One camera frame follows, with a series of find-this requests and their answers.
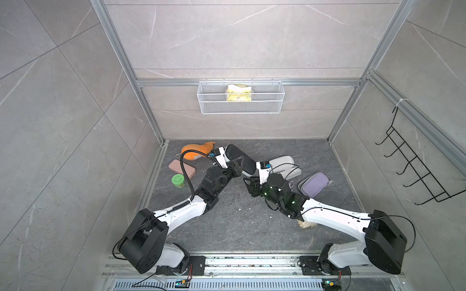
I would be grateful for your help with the white wire wall basket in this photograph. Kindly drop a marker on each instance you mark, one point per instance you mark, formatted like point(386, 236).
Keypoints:
point(267, 97)

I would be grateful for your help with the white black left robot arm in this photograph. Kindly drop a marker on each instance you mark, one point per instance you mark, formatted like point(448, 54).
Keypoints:
point(144, 242)

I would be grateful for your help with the black wire hook rack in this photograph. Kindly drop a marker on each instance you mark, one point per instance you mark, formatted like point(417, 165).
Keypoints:
point(423, 175)

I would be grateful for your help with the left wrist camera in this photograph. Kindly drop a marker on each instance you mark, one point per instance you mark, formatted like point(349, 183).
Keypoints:
point(220, 156)

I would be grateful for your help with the green lidded air freshener can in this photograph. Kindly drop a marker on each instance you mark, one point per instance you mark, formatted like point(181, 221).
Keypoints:
point(178, 181)

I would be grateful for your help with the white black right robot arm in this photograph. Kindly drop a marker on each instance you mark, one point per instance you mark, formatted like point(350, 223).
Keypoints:
point(377, 239)

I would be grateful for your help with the pink hard case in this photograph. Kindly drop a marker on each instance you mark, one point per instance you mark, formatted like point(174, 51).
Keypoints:
point(176, 167)

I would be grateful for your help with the white zippered umbrella sleeve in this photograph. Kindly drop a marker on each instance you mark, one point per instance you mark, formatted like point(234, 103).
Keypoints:
point(286, 167)

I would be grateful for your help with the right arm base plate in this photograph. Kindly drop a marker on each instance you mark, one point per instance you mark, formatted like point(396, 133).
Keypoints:
point(312, 265)

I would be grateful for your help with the aluminium mounting rail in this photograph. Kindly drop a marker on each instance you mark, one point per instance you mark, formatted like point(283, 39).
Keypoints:
point(263, 271)

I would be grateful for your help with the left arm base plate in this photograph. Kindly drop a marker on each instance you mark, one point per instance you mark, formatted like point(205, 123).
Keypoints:
point(194, 265)

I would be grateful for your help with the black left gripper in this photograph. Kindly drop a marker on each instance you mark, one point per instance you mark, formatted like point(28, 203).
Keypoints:
point(232, 170)

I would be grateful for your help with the orange plush whale toy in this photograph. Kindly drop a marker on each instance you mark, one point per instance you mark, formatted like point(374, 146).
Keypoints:
point(203, 148)

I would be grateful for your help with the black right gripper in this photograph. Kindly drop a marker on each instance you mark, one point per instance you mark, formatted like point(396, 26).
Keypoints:
point(255, 186)

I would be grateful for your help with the purple zippered umbrella sleeve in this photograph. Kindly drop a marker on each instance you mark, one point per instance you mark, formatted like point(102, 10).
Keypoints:
point(313, 185)

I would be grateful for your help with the yellow packet in basket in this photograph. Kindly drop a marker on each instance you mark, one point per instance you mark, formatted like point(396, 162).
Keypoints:
point(238, 93)

